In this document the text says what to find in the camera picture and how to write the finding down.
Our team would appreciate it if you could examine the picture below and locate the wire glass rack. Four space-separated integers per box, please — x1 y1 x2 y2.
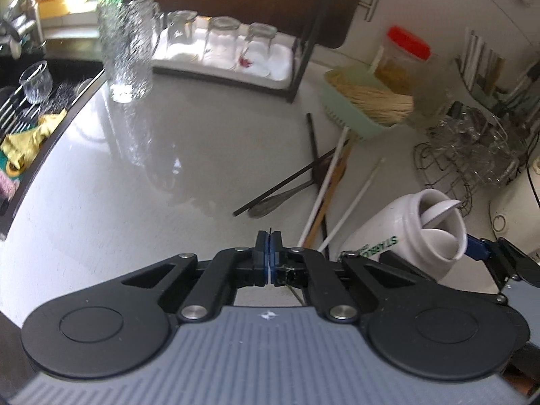
412 101 526 218

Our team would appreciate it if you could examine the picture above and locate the dried noodle bundle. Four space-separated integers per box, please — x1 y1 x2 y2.
328 72 415 126

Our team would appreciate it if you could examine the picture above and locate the black metal dish rack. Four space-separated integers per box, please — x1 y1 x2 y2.
147 0 338 105

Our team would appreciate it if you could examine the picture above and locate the green plastic basket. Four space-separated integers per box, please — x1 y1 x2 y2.
323 66 416 141

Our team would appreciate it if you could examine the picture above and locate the clear wine glass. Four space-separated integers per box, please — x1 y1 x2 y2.
19 61 54 104

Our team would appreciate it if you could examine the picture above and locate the tall textured glass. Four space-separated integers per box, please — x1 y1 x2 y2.
97 0 156 103

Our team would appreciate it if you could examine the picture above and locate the red lid plastic jar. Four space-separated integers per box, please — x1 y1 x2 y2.
375 26 432 96

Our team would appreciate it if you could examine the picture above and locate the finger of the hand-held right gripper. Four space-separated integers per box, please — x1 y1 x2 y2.
466 235 540 291

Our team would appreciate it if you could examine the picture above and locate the small clear glass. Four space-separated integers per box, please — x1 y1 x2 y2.
166 10 197 57
241 22 278 77
205 16 242 70

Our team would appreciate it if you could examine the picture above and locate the white ceramic mug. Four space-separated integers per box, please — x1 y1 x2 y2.
337 188 469 284

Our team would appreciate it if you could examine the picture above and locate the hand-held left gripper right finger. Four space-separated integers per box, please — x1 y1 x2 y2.
270 231 431 325

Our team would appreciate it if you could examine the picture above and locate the tall steel faucet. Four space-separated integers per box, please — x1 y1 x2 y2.
0 0 48 60

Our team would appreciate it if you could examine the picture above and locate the dark steel scrubber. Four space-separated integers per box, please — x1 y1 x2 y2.
44 78 91 112

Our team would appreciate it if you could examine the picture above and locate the white drip tray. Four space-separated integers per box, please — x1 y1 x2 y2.
150 15 298 90

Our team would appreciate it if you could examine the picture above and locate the white chopstick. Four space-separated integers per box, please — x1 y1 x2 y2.
296 128 350 249
317 157 386 253

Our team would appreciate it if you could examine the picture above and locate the sink drain rack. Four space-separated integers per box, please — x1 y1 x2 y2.
0 86 47 136

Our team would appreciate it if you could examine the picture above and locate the yellow cloth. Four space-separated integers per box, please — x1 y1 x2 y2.
0 109 69 171

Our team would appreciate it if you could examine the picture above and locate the black kitchen sink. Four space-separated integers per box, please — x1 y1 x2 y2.
0 38 106 241

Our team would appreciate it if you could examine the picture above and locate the clear stemmed glass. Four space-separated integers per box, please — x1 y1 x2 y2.
434 103 482 165
472 122 521 186

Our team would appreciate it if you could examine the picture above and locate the green utensil holder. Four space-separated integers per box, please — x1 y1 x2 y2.
458 51 540 112

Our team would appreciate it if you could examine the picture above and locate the metal spoon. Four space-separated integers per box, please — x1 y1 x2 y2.
248 178 316 219

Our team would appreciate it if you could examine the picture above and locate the white electric cooking pot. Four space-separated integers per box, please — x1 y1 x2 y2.
488 162 540 260

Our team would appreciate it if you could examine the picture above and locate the white ceramic spoon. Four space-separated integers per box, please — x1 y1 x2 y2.
421 199 461 229

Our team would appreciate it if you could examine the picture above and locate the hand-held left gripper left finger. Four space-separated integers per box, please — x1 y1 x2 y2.
107 231 271 325

